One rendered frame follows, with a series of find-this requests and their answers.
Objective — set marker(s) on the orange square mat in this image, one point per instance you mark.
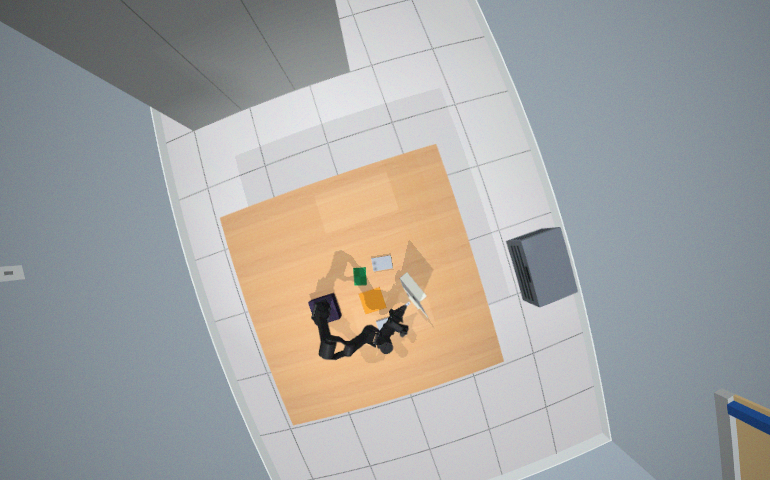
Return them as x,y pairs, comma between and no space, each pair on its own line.
372,300

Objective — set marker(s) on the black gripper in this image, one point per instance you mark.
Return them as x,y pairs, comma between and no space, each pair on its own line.
393,323

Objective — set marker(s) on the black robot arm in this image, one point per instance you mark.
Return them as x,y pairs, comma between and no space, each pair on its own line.
328,342

